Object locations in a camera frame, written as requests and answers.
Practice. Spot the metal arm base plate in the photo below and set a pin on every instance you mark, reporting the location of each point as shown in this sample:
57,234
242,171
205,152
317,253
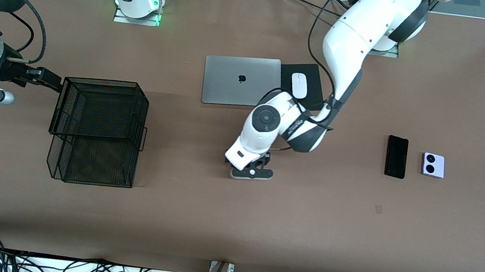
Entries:
388,54
121,18

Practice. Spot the black mouse pad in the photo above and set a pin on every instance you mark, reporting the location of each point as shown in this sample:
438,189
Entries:
287,75

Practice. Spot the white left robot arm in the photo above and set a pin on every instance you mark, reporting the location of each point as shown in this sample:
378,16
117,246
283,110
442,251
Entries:
354,34

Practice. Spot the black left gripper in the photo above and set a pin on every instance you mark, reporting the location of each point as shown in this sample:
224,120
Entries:
263,159

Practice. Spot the white computer mouse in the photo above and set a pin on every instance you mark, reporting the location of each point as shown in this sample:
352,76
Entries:
299,85

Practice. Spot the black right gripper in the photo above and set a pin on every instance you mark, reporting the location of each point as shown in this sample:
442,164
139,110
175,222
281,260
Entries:
9,71

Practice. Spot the grey closed laptop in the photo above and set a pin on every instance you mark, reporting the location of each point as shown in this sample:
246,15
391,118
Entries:
230,84

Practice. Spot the lilac flip phone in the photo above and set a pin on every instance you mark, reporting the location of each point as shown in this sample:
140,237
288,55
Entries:
439,167

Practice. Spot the long black slab smartphone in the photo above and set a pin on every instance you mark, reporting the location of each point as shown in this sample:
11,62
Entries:
396,158

